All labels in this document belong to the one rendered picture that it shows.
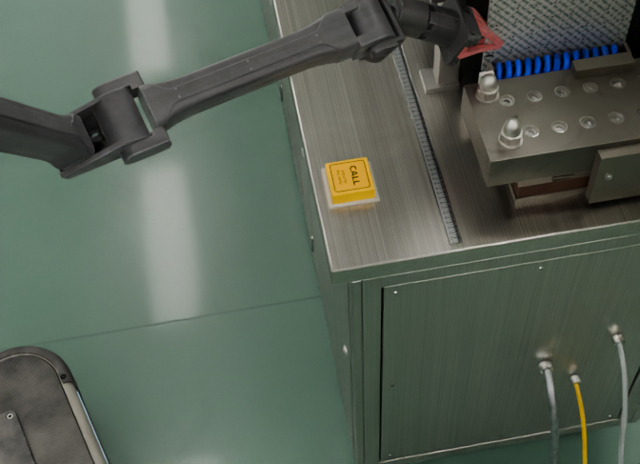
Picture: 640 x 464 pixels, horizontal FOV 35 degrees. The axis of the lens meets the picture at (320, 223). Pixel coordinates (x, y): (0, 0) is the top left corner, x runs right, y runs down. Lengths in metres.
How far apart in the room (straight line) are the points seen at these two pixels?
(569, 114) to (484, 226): 0.21
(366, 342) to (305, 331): 0.79
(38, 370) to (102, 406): 0.26
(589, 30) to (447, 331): 0.56
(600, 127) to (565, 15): 0.18
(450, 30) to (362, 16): 0.16
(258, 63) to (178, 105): 0.13
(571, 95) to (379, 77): 0.36
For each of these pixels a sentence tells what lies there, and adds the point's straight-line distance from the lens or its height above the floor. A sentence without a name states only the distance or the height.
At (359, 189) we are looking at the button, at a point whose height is 0.92.
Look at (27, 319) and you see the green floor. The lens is 2.72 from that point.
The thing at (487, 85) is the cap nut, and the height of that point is 1.07.
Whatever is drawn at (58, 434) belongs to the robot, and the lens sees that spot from 2.27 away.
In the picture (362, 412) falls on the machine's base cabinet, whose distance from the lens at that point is 2.02.
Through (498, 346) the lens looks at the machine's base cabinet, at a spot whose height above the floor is 0.56.
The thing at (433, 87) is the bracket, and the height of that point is 0.91.
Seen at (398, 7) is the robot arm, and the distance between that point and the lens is 1.54.
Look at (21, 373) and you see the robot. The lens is 2.36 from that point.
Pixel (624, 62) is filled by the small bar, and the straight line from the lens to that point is 1.69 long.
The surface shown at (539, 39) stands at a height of 1.07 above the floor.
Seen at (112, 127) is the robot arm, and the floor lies 1.20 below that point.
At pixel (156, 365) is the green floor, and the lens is 2.57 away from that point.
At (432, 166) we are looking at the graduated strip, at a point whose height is 0.90.
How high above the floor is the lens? 2.22
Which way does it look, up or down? 54 degrees down
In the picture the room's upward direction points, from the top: 4 degrees counter-clockwise
